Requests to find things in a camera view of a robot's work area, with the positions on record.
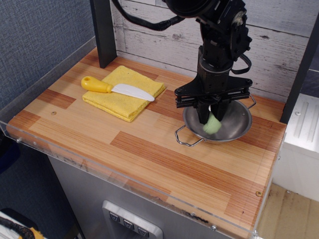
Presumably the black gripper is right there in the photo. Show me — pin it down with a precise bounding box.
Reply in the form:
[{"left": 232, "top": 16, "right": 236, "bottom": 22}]
[{"left": 174, "top": 63, "right": 253, "bottom": 124}]

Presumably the green plush broccoli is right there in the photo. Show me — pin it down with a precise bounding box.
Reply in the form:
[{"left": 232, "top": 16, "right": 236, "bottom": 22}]
[{"left": 203, "top": 112, "right": 222, "bottom": 134}]

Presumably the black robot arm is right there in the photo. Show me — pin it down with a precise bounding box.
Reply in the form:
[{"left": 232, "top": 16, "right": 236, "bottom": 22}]
[{"left": 166, "top": 0, "right": 252, "bottom": 124}]

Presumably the yellow folded cloth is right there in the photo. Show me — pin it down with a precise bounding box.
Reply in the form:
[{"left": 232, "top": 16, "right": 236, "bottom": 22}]
[{"left": 82, "top": 66, "right": 165, "bottom": 122}]

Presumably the silver dispenser panel with buttons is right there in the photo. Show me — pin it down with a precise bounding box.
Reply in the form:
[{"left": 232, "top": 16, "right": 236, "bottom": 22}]
[{"left": 102, "top": 200, "right": 163, "bottom": 239}]

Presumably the silver toy fridge cabinet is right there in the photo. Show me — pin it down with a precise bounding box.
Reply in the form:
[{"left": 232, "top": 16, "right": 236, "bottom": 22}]
[{"left": 49, "top": 157, "right": 253, "bottom": 239}]

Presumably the yellow object bottom left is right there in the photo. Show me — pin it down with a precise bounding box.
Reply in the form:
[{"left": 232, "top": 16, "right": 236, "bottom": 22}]
[{"left": 30, "top": 228, "right": 44, "bottom": 239}]

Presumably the metal bowl with handles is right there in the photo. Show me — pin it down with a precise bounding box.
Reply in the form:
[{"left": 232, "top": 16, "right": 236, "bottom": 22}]
[{"left": 175, "top": 95, "right": 256, "bottom": 147}]

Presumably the black vertical post right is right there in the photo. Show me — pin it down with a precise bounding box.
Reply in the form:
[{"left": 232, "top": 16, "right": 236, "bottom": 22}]
[{"left": 280, "top": 15, "right": 319, "bottom": 124}]

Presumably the black vertical post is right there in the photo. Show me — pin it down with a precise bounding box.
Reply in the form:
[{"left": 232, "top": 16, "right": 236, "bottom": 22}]
[
  {"left": 280, "top": 15, "right": 319, "bottom": 124},
  {"left": 90, "top": 0, "right": 117, "bottom": 68}
]

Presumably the black braided cable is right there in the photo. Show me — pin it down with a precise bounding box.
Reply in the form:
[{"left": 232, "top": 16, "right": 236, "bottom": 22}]
[{"left": 111, "top": 0, "right": 185, "bottom": 32}]

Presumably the white aluminium rail block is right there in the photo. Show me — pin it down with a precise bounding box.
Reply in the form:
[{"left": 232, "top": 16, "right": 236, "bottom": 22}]
[{"left": 273, "top": 94, "right": 319, "bottom": 201}]

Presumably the yellow handled white toy knife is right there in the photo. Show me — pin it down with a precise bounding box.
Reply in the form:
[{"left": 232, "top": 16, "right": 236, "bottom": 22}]
[{"left": 81, "top": 76, "right": 155, "bottom": 102}]

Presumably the black vertical post left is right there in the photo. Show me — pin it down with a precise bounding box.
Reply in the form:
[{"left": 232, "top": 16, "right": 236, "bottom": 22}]
[{"left": 90, "top": 0, "right": 117, "bottom": 68}]

